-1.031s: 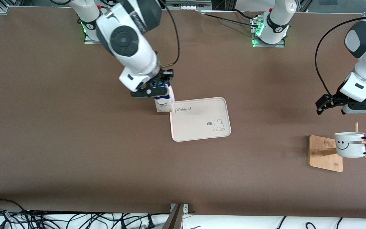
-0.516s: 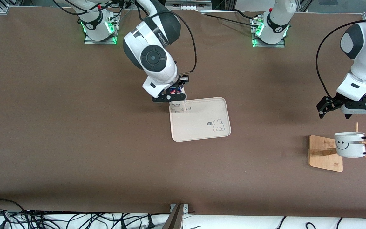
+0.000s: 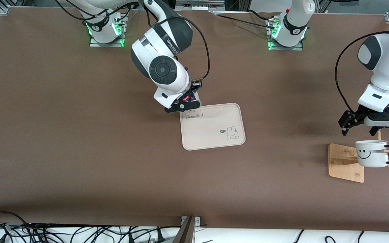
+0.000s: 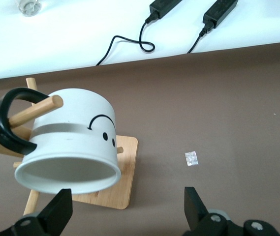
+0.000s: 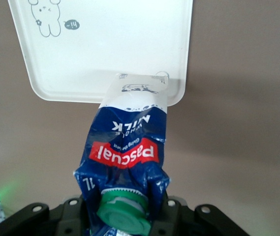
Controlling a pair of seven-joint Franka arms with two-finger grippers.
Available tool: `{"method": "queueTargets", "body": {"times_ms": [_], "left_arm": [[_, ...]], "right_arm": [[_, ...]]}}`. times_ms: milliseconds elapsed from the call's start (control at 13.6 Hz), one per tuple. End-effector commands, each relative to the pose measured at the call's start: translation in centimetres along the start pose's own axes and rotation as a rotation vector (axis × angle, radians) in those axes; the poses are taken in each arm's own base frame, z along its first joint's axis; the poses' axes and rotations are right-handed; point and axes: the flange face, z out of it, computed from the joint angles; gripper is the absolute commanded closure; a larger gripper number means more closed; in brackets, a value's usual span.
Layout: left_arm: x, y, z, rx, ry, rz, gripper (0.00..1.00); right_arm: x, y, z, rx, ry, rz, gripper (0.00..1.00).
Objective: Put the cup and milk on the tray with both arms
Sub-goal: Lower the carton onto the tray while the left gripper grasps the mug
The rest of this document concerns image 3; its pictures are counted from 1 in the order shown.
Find blue white milk carton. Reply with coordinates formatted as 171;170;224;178
180;94;202;117

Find white smiley face mug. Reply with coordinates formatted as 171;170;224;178
355;140;389;168

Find beige rabbit print tray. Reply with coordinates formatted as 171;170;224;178
180;103;246;151

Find wooden mug rack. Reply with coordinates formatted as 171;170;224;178
328;130;389;183

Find grey power strip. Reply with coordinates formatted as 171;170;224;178
176;0;225;10

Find brown table cover sheet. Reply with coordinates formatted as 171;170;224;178
0;7;389;233

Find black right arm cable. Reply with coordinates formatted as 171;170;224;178
146;3;211;81

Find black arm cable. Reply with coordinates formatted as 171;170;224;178
146;3;211;81
335;31;389;113

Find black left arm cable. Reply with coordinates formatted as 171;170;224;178
335;31;389;113

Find black base power cable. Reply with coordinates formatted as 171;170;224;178
211;9;278;31

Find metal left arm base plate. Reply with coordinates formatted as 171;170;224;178
267;17;304;51

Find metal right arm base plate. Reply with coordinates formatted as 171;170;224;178
89;10;125;47

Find aluminium profile post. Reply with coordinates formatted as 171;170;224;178
173;216;201;243

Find tangled black floor cables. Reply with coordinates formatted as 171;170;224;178
0;211;181;243

